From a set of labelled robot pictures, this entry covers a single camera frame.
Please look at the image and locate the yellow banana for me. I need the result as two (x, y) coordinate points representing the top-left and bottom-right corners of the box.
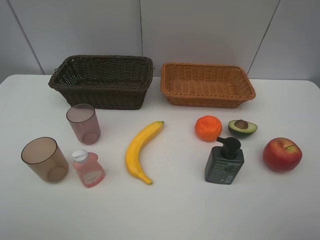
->
(125, 121), (165, 185)

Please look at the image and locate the peeled orange tangerine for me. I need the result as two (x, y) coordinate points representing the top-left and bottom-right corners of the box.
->
(194, 115), (223, 142)

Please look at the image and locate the dark green pump bottle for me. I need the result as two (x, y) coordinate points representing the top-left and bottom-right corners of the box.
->
(204, 137), (245, 185)

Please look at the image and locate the halved avocado with pit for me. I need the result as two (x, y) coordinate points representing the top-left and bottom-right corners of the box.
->
(228, 119), (258, 139)

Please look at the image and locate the red apple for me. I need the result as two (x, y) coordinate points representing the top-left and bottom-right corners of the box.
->
(262, 137), (303, 173)

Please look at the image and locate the light orange wicker basket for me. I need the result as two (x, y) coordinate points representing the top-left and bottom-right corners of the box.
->
(160, 62), (256, 109)

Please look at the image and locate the dark brown wicker basket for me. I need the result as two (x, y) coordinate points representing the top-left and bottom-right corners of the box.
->
(48, 55), (154, 110)

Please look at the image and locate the purple translucent plastic cup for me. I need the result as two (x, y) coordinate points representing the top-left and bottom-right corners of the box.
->
(66, 103), (101, 145)

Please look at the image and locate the pink liquid bottle white cap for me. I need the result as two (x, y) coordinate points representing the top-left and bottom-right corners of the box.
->
(72, 149), (106, 188)

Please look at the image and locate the brown translucent plastic cup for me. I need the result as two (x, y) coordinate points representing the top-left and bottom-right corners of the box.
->
(21, 137), (69, 183)

